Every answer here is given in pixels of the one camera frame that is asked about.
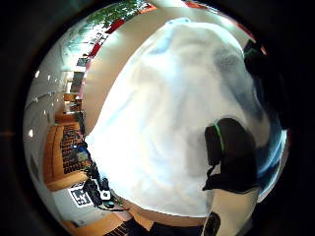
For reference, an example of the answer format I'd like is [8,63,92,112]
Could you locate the green plant wall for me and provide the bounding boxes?
[86,0,151,28]

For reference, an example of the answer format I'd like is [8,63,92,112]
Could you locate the red wall panel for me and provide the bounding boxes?
[104,18,126,34]
[89,42,102,57]

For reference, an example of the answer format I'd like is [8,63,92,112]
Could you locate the wooden shelf unit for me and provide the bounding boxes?
[42,112,91,193]

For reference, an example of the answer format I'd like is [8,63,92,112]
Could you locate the white cloth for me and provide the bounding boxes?
[84,18,288,219]

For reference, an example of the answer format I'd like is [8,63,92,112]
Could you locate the the person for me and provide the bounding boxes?
[103,216,206,236]

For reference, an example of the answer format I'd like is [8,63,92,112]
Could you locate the white marker cube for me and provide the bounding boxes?
[68,184,95,208]

